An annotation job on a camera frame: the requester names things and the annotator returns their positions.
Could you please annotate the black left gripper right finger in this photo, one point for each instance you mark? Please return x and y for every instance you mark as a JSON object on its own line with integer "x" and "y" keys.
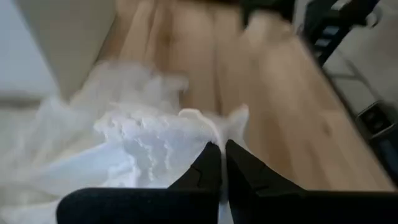
{"x": 280, "y": 208}

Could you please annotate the cardboard box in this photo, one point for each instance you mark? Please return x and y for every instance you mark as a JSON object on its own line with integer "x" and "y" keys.
{"x": 71, "y": 40}

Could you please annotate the black aluminium table frame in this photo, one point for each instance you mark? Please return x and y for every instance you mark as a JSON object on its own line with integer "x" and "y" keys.
{"x": 376, "y": 121}

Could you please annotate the white lace cloth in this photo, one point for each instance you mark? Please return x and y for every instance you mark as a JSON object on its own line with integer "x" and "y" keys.
{"x": 124, "y": 146}

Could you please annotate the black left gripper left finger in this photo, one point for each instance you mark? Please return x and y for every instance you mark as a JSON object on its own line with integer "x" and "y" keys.
{"x": 140, "y": 207}

